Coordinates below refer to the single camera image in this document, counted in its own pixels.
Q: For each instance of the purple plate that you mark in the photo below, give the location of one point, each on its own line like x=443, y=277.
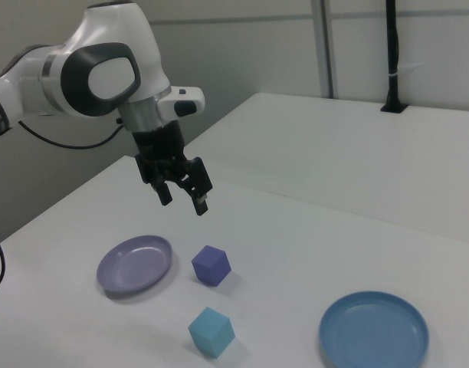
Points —
x=131, y=268

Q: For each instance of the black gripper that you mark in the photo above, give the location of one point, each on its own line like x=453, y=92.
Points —
x=159, y=147

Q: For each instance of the light blue cube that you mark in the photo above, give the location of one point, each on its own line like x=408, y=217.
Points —
x=211, y=331

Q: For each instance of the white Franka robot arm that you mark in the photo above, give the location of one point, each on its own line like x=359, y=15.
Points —
x=104, y=80

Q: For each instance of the grey metal partition post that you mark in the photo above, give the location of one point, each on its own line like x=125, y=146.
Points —
x=325, y=46

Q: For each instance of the black camera pole with base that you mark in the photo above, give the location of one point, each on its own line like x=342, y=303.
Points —
x=392, y=46

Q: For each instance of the blue plate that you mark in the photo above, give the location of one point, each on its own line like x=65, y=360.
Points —
x=372, y=333

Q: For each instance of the purple cube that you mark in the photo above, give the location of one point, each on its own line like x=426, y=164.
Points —
x=209, y=266

